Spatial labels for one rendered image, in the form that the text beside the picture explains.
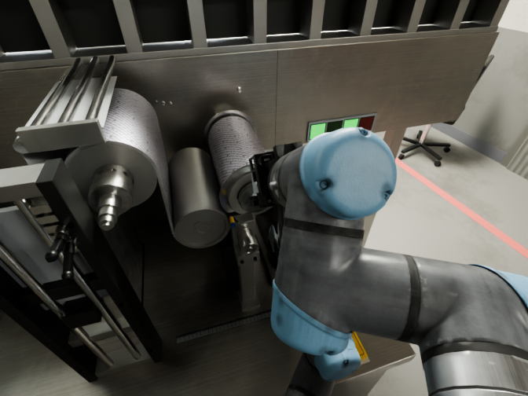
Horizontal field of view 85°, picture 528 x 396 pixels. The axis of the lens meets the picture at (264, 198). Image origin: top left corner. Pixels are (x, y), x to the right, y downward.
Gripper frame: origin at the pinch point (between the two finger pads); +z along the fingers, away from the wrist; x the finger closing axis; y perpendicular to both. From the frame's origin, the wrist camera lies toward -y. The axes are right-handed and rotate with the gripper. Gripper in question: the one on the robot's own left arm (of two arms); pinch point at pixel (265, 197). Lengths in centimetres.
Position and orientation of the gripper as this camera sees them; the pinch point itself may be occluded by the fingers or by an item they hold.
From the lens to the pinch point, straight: 56.6
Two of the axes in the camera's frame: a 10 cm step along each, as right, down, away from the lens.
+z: -2.2, 0.0, 9.8
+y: -1.8, -9.8, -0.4
